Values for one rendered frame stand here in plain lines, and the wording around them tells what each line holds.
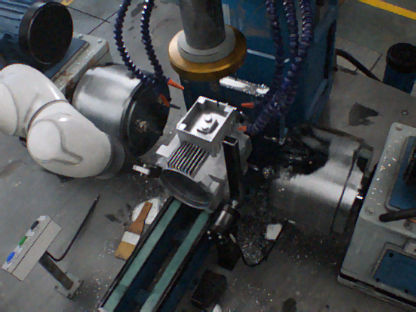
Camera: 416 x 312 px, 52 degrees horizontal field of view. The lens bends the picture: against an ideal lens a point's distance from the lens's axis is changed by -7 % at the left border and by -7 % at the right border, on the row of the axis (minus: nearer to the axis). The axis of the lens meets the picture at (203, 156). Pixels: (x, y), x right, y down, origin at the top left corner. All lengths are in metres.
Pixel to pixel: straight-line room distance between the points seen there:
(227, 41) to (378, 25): 2.46
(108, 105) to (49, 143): 0.51
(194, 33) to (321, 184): 0.43
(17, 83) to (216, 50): 0.42
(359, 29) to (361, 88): 1.64
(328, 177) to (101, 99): 0.64
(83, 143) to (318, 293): 0.76
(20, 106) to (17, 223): 0.77
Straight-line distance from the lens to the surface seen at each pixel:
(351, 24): 3.36
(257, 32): 1.21
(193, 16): 0.94
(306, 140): 1.05
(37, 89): 0.87
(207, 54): 0.98
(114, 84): 1.26
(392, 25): 3.41
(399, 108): 1.68
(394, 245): 1.02
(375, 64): 2.42
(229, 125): 1.15
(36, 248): 1.15
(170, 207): 1.27
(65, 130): 0.76
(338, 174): 1.02
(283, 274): 1.28
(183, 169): 1.10
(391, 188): 1.00
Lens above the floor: 1.98
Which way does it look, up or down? 52 degrees down
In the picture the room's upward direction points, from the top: 12 degrees counter-clockwise
